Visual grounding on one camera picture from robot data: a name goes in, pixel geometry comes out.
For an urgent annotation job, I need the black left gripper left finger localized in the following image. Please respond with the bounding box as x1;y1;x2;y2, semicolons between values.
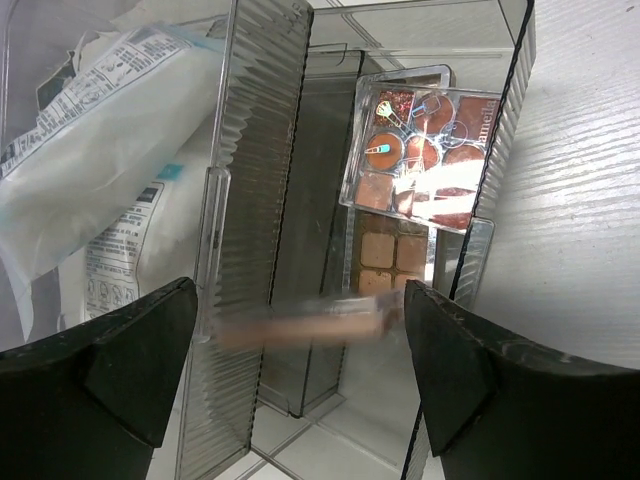
1;277;198;479

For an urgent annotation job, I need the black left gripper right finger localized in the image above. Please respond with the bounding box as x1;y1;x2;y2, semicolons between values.
404;281;639;479

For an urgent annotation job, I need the pink makeup box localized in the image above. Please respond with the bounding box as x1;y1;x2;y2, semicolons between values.
211;289;404;350

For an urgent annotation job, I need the white cotton pad pack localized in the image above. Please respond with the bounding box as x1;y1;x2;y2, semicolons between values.
1;23;225;282
19;119;221;326

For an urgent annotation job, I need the long square-pan eyeshadow palette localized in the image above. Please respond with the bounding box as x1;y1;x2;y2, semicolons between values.
346;211;437;295

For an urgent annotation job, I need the smoked acrylic drawer organizer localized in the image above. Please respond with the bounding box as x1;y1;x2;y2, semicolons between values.
175;1;535;479

